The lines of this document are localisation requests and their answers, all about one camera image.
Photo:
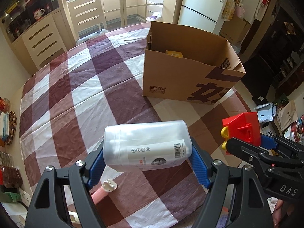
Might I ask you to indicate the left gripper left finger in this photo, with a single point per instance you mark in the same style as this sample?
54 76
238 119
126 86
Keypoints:
49 208

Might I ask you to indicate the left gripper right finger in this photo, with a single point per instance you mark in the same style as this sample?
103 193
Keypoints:
248 205

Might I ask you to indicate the red house-shaped plastic box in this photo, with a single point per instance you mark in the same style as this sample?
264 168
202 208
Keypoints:
244 126

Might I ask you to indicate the pink tooth-capped roller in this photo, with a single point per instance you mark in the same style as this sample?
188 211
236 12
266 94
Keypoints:
107 187

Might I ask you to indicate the white cotton swab box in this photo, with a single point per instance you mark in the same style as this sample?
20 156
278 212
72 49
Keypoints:
146 146

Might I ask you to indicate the yellow cardboard gift box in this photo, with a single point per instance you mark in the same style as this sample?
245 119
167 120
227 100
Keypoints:
174 54

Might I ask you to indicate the person's right hand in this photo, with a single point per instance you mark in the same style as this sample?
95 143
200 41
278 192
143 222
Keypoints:
277 213

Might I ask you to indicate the green plastic clip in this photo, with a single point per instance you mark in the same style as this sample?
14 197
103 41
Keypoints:
9 197

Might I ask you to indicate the red-lidded jar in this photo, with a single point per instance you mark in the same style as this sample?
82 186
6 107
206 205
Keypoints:
11 177

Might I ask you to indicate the woven rattan basket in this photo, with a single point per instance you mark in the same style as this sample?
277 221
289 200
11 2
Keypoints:
12 127

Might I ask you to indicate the cardboard box on stool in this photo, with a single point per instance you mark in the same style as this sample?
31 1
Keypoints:
235 30

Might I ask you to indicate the brown cardboard box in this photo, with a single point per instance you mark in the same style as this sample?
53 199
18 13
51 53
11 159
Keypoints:
208 70

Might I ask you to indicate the white refrigerator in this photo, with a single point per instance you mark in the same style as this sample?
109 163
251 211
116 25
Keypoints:
202 14

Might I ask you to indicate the cream drawer cabinet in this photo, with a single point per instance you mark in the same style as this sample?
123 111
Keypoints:
43 41

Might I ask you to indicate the wooden dining chair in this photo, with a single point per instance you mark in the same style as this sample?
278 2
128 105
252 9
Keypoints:
85 14

